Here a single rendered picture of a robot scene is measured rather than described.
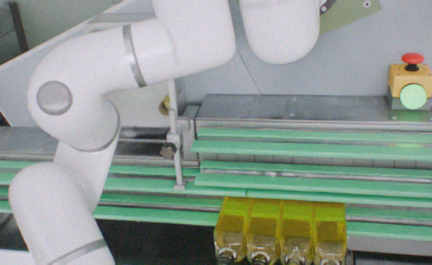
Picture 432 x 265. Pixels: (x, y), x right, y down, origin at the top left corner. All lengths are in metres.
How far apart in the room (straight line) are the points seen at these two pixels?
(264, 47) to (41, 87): 0.28
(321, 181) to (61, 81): 0.53
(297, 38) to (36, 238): 0.40
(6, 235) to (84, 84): 0.76
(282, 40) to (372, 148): 0.35
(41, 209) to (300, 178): 0.51
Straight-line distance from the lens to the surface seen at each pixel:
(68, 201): 0.64
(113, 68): 0.64
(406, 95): 0.99
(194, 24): 0.63
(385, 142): 0.95
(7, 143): 1.26
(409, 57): 1.01
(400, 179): 0.99
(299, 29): 0.65
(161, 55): 0.64
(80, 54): 0.64
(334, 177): 0.98
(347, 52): 1.05
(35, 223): 0.64
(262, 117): 0.98
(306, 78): 1.07
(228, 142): 0.94
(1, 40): 1.96
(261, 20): 0.64
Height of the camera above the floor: 1.75
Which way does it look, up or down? 60 degrees down
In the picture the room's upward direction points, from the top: 158 degrees counter-clockwise
